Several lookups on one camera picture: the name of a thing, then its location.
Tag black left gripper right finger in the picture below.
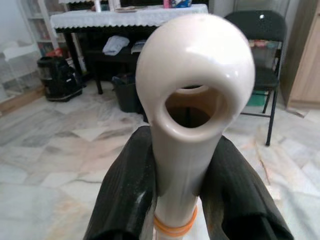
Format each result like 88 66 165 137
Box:
193 135 296 240

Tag black folding chair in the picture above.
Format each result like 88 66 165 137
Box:
223 9 288 147

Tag light blue cloth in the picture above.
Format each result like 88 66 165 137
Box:
102 34 131 56

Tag clear plastic storage box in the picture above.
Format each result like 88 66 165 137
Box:
0 41 43 101

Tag light wooden cabinet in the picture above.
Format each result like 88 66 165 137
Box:
279 0 320 111

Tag colourful packet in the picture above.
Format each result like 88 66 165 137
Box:
163 0 193 9

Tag black plastic bin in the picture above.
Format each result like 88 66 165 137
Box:
111 74 145 114

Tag colourful items on chair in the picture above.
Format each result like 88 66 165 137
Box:
248 38 279 50

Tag green flat item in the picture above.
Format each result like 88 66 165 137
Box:
247 90 268 107

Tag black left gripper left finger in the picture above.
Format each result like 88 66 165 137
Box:
84 125 161 240

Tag white shelf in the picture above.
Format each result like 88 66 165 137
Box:
17 0 72 76

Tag black table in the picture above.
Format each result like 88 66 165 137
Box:
54 24 161 95

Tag white lace tablecloth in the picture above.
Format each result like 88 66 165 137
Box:
49 3 210 32

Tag orange rubber band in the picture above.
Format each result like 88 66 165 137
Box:
154 219 193 233
152 206 198 227

